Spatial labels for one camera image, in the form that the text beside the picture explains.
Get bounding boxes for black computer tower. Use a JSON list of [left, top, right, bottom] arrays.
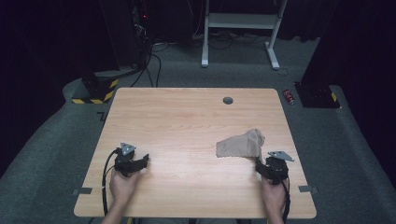
[[98, 0, 151, 69]]

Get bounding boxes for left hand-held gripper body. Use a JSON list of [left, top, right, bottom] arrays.
[[113, 142, 143, 178]]

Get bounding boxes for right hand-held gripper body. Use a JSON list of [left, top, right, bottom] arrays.
[[263, 150, 295, 186]]

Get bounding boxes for person's left hand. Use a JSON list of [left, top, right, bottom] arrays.
[[108, 169, 142, 208]]

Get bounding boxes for black square stand base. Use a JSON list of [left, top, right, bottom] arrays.
[[293, 81, 341, 109]]

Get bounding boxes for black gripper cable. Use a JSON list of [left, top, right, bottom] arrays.
[[101, 148, 121, 217], [274, 167, 292, 224]]

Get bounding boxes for black yellow striped stand base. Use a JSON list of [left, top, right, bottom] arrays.
[[71, 69, 120, 105]]

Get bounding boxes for person's right hand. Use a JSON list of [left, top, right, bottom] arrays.
[[261, 176, 290, 217]]

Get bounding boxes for small thin cloth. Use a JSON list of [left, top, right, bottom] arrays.
[[215, 128, 266, 160]]

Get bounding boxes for white metal stand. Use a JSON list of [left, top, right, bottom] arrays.
[[201, 0, 290, 71]]

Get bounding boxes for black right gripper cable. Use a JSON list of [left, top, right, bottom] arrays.
[[274, 167, 292, 224]]

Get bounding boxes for red can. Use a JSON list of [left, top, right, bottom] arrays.
[[282, 89, 296, 106]]

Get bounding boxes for black floor cable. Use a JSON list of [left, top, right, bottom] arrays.
[[130, 43, 163, 89]]

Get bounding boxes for grey tape strip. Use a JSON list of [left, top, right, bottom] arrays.
[[71, 187, 93, 196], [297, 185, 319, 195]]

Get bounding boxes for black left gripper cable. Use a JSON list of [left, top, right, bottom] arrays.
[[101, 148, 121, 217]]

